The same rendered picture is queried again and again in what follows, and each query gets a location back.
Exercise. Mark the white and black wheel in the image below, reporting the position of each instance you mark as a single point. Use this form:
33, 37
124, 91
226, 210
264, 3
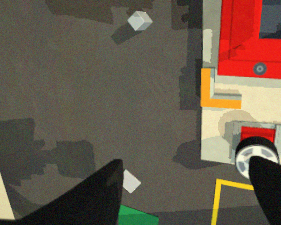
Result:
253, 146

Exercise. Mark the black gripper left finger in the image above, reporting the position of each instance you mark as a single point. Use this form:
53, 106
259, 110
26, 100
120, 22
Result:
94, 201

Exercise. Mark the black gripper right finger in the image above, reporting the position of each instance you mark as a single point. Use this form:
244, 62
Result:
265, 176

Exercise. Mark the yellow rectangular outline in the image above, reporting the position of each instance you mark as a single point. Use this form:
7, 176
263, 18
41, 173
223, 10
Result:
217, 194

